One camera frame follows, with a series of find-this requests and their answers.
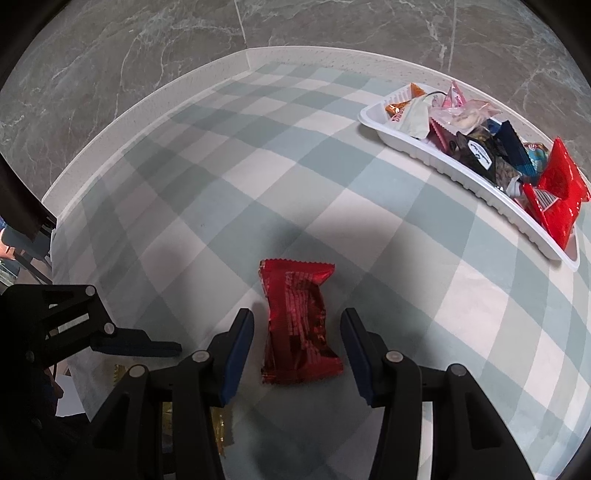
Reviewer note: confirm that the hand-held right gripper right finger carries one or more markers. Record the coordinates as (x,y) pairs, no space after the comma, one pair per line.
(360,355)

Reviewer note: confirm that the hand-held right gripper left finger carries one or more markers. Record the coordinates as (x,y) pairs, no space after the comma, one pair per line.
(235,355)

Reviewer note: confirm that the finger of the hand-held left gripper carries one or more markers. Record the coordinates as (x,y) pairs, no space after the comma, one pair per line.
(134,344)

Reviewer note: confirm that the dark red foil packet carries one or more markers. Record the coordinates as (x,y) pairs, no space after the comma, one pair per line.
(298,323)

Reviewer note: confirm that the white plastic tray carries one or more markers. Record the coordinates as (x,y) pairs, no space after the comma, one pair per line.
(415,138)

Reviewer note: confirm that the gold foil packet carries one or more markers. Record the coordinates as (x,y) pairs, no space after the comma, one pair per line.
(221,429)

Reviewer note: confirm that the white paper sheet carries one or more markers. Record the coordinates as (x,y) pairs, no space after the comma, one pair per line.
(71,392)

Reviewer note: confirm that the checked tablecloth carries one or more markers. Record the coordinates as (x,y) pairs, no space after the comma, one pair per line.
(231,184)

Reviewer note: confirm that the pink and red packet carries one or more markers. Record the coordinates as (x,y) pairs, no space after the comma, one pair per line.
(443,136)

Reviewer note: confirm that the orange snack packet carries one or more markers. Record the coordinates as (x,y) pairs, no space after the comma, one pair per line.
(397,110)

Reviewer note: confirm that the clear nut packet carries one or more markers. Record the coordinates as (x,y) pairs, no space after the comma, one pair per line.
(466,117)

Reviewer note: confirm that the dark blue snack packet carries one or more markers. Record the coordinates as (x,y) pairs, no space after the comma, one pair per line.
(512,138)

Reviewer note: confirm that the pink snack packet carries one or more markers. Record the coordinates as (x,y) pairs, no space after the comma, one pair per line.
(455,97)

